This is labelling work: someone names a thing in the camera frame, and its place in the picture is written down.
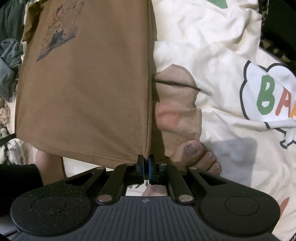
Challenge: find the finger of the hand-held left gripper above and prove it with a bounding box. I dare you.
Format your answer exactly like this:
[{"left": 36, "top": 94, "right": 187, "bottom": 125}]
[{"left": 0, "top": 133, "right": 17, "bottom": 146}]

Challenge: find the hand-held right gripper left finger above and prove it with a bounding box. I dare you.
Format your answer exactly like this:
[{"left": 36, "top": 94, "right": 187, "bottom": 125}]
[{"left": 66, "top": 154, "right": 146, "bottom": 205}]

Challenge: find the dark green blanket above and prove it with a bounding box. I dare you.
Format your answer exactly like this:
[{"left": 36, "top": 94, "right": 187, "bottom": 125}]
[{"left": 0, "top": 0, "right": 26, "bottom": 42}]

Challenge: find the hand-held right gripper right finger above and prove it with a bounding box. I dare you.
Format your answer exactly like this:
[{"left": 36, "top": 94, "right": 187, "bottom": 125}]
[{"left": 148, "top": 155, "right": 228, "bottom": 205}]

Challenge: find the beige crumpled cloth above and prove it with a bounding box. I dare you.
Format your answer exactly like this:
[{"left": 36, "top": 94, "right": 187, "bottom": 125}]
[{"left": 0, "top": 97, "right": 12, "bottom": 127}]

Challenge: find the person's bare foot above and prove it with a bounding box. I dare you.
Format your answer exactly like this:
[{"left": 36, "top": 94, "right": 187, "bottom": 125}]
[{"left": 142, "top": 139, "right": 222, "bottom": 197}]

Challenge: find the black white spotted cloth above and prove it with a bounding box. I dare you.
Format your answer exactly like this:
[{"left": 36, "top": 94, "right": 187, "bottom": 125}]
[{"left": 0, "top": 125, "right": 35, "bottom": 165}]

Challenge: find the brown t-shirt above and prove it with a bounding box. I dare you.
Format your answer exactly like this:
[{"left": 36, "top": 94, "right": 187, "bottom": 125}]
[{"left": 14, "top": 0, "right": 160, "bottom": 186}]

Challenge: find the grey garment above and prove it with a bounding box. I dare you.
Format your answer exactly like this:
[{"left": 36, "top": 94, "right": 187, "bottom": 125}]
[{"left": 0, "top": 38, "right": 23, "bottom": 102}]

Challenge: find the person's black trouser leg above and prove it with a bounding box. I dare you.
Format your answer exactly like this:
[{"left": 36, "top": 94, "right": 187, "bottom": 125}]
[{"left": 0, "top": 163, "right": 43, "bottom": 217}]

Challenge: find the cream bear print blanket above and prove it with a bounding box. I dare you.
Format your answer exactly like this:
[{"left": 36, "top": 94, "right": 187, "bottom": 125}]
[{"left": 61, "top": 0, "right": 296, "bottom": 237}]

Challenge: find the person's bare leg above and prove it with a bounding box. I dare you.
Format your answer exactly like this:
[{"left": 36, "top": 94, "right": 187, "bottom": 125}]
[{"left": 35, "top": 149, "right": 65, "bottom": 185}]

